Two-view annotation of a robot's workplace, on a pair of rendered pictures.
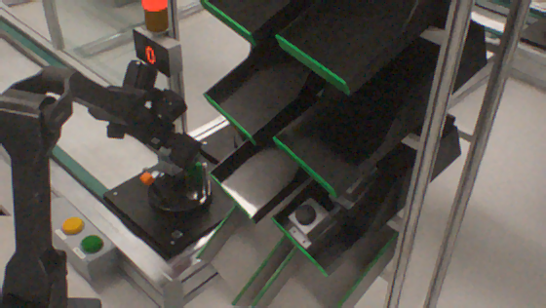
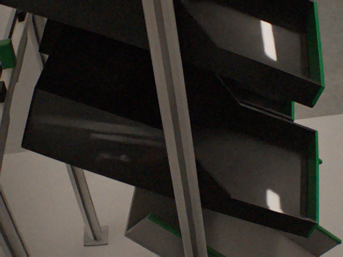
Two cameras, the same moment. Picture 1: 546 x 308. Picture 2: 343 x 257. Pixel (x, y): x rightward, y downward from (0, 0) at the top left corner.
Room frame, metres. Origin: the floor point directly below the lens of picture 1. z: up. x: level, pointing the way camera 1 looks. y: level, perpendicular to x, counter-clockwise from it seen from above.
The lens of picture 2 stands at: (1.13, 0.34, 1.70)
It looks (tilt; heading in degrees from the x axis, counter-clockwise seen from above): 41 degrees down; 230
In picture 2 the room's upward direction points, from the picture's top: 9 degrees counter-clockwise
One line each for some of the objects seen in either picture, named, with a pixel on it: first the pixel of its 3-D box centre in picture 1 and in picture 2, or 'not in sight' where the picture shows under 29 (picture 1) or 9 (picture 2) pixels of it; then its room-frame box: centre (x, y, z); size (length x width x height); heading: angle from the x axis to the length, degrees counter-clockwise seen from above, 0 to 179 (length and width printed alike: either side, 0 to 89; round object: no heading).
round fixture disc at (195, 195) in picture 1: (179, 191); not in sight; (0.97, 0.20, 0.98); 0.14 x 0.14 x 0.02
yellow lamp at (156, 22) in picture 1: (156, 17); not in sight; (1.18, 0.26, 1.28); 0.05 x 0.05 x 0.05
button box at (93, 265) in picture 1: (75, 237); not in sight; (0.87, 0.41, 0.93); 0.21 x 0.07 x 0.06; 46
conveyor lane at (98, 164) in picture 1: (115, 148); not in sight; (1.19, 0.40, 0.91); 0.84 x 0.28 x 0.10; 46
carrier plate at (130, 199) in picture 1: (180, 197); not in sight; (0.97, 0.20, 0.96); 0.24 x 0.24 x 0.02; 46
